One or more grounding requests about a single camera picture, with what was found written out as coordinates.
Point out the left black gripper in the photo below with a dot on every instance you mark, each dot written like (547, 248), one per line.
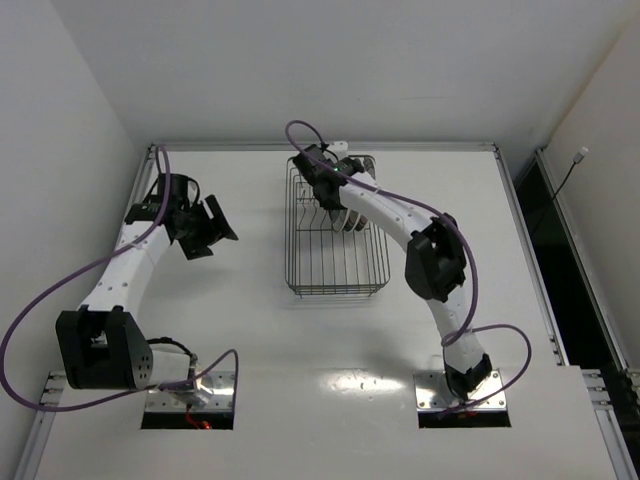
(208, 232)

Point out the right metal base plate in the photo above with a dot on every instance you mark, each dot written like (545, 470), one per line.
(433, 394)

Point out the black wall cable white plug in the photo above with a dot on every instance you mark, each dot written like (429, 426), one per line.
(579, 156)

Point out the metal base plate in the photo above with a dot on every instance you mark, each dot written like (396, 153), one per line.
(214, 393)
(433, 394)

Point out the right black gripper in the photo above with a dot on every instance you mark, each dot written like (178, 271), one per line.
(325, 197)

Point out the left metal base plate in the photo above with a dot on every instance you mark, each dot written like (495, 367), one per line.
(214, 393)

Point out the grey wire dish rack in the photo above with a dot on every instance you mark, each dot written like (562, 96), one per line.
(319, 261)

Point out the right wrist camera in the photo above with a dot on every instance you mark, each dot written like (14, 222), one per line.
(339, 148)

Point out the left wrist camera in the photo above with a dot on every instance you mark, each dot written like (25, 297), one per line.
(184, 190)

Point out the green red rimmed plate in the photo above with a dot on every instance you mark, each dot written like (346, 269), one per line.
(362, 223)
(352, 222)

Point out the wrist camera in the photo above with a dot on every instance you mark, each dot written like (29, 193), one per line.
(339, 148)
(184, 190)

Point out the white plate green line rim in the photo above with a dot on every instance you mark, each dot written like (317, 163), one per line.
(344, 213)

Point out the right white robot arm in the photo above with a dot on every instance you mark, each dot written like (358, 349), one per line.
(439, 267)

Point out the blue floral green plate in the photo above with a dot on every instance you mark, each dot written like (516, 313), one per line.
(335, 219)

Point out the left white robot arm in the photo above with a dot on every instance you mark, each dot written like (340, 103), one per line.
(101, 344)

